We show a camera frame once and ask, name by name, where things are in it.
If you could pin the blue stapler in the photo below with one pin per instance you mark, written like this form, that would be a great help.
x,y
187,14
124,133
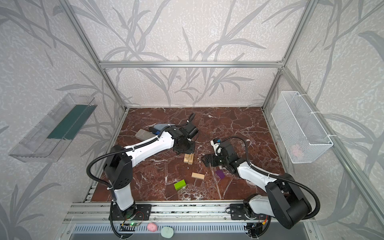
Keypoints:
x,y
154,130

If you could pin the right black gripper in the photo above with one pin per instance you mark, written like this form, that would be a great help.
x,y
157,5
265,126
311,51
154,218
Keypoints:
x,y
214,159

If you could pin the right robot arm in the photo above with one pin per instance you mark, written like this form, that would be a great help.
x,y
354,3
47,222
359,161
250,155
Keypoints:
x,y
284,200

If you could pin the left circuit board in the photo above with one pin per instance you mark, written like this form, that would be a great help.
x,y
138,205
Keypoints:
x,y
129,227

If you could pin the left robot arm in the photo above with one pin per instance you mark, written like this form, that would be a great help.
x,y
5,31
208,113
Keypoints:
x,y
121,161

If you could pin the circuit board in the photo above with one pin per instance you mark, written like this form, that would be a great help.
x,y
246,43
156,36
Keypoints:
x,y
255,230
129,227

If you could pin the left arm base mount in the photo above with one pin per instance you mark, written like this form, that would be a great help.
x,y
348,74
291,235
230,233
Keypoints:
x,y
137,212

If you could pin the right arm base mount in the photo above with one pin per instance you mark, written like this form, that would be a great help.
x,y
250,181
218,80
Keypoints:
x,y
239,212

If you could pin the right circuit board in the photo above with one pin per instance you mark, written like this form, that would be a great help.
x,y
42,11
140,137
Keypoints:
x,y
255,230

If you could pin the mint green blob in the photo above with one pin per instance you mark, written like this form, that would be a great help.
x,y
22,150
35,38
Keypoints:
x,y
167,232

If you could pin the pink object in basket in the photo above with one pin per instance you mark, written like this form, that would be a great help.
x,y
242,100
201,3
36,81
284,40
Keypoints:
x,y
297,151

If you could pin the aluminium front rail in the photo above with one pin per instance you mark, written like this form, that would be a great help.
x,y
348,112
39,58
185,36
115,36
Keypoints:
x,y
160,212

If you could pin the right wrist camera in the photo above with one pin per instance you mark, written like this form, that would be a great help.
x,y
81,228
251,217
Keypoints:
x,y
215,143

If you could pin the purple block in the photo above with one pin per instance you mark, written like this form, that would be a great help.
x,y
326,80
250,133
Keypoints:
x,y
220,174

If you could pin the green block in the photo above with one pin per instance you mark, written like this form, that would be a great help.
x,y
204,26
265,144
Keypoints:
x,y
179,185

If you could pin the pink eraser blob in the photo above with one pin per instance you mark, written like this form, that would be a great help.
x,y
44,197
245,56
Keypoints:
x,y
152,227

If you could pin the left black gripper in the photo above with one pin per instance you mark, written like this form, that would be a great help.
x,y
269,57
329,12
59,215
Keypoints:
x,y
186,132

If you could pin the clear plastic wall bin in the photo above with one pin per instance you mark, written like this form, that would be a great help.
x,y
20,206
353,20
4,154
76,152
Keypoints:
x,y
50,138

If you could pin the blue grey oval case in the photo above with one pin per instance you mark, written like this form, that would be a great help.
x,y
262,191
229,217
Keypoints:
x,y
159,127

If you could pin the white wire wall basket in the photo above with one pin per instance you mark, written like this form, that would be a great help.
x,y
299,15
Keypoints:
x,y
298,124

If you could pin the wood block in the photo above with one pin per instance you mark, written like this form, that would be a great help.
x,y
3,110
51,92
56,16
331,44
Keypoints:
x,y
198,176
186,158
191,160

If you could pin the grey rectangular sponge block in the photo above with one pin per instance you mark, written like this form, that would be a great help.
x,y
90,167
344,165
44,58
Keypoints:
x,y
144,135

